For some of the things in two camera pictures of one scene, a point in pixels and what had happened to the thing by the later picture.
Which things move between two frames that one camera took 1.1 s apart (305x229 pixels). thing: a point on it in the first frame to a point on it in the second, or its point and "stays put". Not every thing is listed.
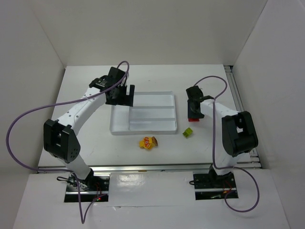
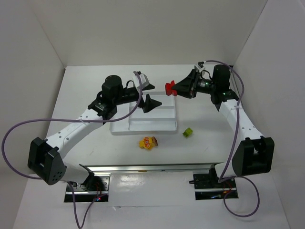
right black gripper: [195, 112] to [193, 85]
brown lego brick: [155, 141] stays put
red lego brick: [193, 119] to [169, 90]
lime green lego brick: [188, 132] stays put
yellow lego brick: [147, 143] stays put
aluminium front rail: [145, 168] stays put
